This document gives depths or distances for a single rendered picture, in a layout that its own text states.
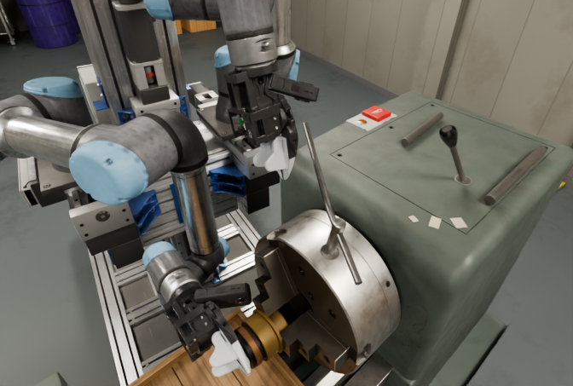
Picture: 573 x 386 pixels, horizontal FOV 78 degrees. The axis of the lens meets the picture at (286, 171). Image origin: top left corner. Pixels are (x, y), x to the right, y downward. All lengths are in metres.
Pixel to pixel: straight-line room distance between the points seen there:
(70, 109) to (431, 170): 0.89
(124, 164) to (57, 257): 2.07
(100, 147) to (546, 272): 2.48
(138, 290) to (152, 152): 1.41
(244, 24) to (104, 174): 0.32
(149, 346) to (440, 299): 1.36
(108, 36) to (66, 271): 1.67
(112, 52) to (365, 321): 0.99
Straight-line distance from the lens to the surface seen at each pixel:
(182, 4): 0.68
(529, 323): 2.37
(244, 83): 0.58
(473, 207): 0.81
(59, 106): 1.04
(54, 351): 2.24
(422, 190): 0.81
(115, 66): 1.22
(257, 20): 0.56
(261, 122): 0.57
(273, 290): 0.72
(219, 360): 0.71
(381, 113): 1.06
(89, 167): 0.65
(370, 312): 0.69
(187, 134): 0.70
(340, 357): 0.71
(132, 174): 0.63
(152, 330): 1.85
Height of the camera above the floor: 1.74
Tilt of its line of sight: 37 degrees down
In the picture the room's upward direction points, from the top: straight up
